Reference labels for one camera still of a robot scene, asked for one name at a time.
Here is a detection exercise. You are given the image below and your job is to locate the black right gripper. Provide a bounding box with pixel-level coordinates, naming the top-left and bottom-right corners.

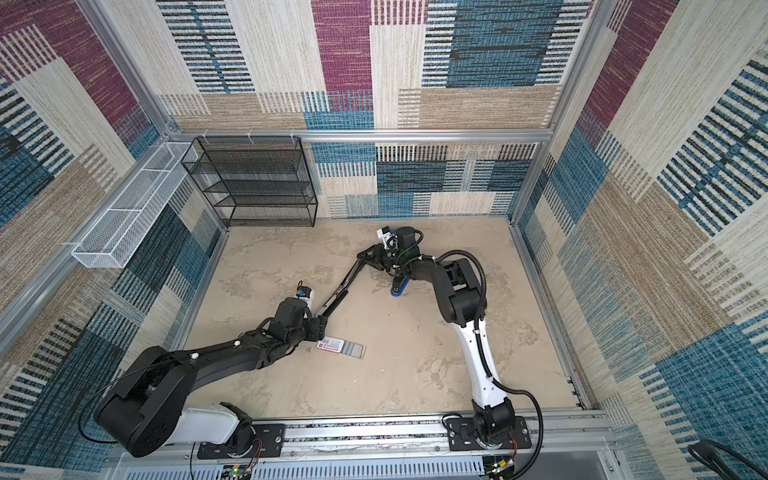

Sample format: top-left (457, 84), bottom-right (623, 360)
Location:
top-left (357, 243), bottom-right (404, 271)

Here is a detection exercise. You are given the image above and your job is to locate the red white staple box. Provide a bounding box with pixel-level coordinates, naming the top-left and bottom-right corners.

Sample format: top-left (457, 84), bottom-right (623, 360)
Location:
top-left (316, 337), bottom-right (345, 354)

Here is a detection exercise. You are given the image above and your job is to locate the blue stapler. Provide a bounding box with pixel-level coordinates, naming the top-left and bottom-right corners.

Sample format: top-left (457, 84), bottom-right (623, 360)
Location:
top-left (390, 276), bottom-right (410, 297)

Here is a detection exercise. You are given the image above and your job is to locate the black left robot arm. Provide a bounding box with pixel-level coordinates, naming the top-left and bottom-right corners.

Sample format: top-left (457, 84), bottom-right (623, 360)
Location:
top-left (93, 297), bottom-right (328, 458)

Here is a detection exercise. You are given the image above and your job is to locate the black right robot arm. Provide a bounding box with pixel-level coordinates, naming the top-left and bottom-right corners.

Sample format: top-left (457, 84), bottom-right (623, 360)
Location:
top-left (358, 227), bottom-right (535, 447)

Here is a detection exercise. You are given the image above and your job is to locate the black mesh shelf rack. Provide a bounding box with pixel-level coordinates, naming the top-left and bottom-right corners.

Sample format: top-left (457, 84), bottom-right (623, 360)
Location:
top-left (181, 136), bottom-right (318, 227)

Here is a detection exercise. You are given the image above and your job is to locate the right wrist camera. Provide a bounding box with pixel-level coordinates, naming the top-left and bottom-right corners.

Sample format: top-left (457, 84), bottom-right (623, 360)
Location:
top-left (377, 226), bottom-right (397, 250)

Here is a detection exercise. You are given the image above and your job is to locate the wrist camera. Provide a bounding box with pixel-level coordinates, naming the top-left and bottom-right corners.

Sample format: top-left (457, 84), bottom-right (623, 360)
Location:
top-left (377, 226), bottom-right (397, 250)
top-left (296, 281), bottom-right (314, 309)

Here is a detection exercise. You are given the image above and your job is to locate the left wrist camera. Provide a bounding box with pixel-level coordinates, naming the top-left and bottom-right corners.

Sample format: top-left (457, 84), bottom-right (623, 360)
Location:
top-left (296, 281), bottom-right (314, 309)

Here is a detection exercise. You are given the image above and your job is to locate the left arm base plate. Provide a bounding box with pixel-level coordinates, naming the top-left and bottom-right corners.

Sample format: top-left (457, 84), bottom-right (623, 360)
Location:
top-left (196, 423), bottom-right (286, 460)

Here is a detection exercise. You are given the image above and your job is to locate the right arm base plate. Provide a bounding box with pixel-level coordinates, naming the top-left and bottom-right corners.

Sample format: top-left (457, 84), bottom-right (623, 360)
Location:
top-left (441, 414), bottom-right (533, 451)

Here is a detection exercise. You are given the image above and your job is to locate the white wire mesh basket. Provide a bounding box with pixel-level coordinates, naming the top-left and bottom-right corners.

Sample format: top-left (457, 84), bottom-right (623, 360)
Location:
top-left (72, 142), bottom-right (190, 269)

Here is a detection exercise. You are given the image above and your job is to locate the aluminium front rail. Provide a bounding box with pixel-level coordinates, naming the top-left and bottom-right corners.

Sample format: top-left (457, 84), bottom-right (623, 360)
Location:
top-left (100, 409), bottom-right (632, 479)

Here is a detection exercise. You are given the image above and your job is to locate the black cable bottom right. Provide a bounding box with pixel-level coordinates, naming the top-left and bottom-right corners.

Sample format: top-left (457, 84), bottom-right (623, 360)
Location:
top-left (687, 439), bottom-right (768, 480)

